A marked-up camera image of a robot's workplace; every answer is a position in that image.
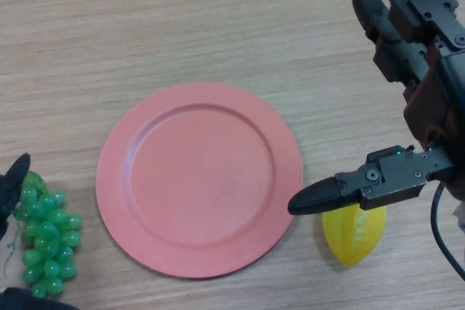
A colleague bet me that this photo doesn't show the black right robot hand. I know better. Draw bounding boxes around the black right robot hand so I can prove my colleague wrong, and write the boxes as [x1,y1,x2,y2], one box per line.
[287,0,465,216]

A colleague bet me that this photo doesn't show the pink round plate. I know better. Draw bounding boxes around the pink round plate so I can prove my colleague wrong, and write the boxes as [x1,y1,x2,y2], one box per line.
[95,83,304,281]

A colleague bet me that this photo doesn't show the green plastic grape bunch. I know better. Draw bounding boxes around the green plastic grape bunch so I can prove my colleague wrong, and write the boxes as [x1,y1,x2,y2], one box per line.
[3,170,83,298]

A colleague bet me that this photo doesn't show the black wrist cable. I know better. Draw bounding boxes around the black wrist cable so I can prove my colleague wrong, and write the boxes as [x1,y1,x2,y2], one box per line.
[432,181,465,277]

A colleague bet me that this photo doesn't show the yellow plastic starfruit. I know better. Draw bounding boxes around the yellow plastic starfruit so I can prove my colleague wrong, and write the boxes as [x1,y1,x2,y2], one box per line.
[322,204,388,266]

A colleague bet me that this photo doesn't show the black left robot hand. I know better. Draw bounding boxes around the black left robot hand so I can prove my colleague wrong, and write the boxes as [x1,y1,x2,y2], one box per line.
[0,152,79,310]

